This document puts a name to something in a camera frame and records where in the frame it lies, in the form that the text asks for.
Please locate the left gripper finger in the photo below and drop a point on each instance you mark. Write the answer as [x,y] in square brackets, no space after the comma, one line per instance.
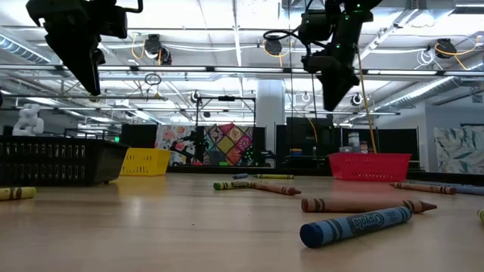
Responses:
[77,56]
[99,56]

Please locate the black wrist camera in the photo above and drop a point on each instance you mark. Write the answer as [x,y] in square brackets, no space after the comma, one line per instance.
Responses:
[315,26]
[113,22]

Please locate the blue wax crayon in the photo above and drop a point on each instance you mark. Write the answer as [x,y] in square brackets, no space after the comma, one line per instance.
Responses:
[351,226]
[240,176]
[435,183]
[470,190]

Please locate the stacked storage containers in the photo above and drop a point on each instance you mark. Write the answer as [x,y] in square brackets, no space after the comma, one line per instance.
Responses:
[354,141]

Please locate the long ceiling light strip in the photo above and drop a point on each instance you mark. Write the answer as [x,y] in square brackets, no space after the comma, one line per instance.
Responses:
[170,68]

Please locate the white robot figure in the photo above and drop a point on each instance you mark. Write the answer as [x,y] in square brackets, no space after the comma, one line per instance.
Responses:
[28,122]

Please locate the black plastic basket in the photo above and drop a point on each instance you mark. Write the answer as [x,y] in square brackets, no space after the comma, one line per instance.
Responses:
[106,162]

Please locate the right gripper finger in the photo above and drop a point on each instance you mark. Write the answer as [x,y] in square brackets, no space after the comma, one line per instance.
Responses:
[334,94]
[353,81]

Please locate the yellow plastic basket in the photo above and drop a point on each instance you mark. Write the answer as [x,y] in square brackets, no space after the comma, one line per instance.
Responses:
[145,162]

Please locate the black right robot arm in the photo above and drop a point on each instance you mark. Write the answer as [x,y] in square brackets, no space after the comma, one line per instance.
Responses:
[355,9]

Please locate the white square pillar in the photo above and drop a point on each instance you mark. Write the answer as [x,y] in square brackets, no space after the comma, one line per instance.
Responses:
[270,113]

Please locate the brown wax crayon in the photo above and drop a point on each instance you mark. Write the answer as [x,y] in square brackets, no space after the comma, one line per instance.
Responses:
[423,187]
[340,206]
[278,188]

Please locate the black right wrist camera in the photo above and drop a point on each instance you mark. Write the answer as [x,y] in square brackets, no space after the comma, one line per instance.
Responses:
[315,26]

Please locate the black background robot arm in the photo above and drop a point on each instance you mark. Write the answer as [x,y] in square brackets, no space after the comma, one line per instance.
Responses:
[189,145]

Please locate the black background rig frame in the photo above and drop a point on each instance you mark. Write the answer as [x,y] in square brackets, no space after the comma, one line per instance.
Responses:
[226,98]

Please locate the floral print cloth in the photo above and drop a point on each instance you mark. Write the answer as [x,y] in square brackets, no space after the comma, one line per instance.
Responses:
[166,138]

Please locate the black monitor panel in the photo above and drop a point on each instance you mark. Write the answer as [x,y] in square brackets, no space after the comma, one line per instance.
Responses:
[138,135]

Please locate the black partition panel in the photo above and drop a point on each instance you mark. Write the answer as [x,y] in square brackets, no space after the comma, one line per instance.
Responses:
[397,141]
[302,136]

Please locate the blue storage box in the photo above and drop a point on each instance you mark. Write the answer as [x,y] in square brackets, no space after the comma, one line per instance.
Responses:
[296,152]

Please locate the grey ceiling duct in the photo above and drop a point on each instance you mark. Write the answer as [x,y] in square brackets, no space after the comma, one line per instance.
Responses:
[423,88]
[15,45]

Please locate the leaf print cloth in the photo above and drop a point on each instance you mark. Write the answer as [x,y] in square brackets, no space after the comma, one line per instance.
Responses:
[459,151]

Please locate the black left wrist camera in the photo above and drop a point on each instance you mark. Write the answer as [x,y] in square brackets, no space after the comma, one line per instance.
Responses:
[113,22]

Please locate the red plastic basket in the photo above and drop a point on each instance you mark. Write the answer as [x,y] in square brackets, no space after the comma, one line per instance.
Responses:
[368,168]

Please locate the colourful patchwork quilt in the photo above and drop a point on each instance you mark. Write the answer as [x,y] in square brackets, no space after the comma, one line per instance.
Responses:
[227,145]

